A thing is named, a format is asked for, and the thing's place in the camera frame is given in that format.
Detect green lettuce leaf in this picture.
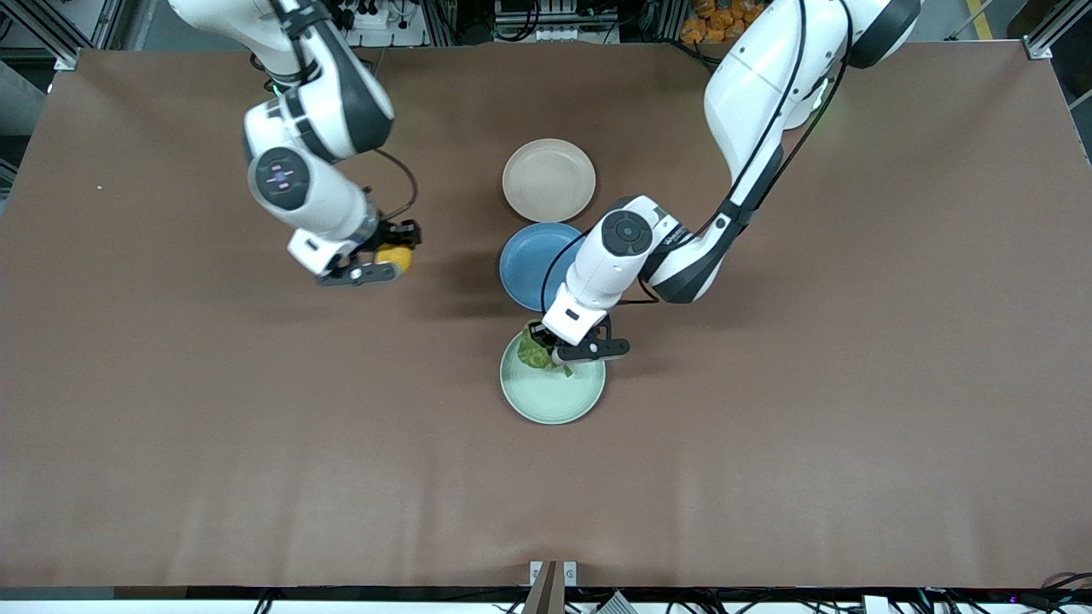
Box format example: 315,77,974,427
520,321,574,379

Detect pale green round plate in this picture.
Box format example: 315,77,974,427
499,328,607,426

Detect blue round plate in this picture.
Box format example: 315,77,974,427
499,223,591,313

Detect beige round plate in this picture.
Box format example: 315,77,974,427
502,138,596,223

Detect white power strip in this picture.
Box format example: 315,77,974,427
328,0,427,48

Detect brown table cover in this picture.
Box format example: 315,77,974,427
0,43,1092,589

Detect orange snack bag pile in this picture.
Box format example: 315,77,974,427
680,0,764,45

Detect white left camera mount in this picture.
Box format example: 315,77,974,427
543,290,612,346

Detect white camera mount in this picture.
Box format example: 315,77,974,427
543,290,612,346
288,229,357,275

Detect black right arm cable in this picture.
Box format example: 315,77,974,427
271,0,421,224

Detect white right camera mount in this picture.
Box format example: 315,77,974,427
288,229,357,275

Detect metal stand bracket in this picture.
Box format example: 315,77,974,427
522,560,578,614

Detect aluminium frame post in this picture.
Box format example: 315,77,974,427
0,0,129,71
1024,0,1092,61

